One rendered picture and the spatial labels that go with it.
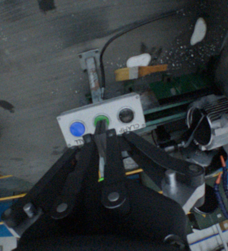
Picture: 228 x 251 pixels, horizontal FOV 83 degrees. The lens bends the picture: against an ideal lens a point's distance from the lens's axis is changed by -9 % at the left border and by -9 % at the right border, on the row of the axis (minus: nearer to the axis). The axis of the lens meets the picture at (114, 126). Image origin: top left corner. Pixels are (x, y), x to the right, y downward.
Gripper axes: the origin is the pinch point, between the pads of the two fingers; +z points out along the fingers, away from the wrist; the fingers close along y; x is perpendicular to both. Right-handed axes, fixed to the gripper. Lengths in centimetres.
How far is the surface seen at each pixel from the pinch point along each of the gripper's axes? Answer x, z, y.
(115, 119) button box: -0.3, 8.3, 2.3
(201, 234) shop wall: -498, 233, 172
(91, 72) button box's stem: 10.6, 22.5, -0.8
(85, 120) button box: 1.1, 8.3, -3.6
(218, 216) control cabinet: -309, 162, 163
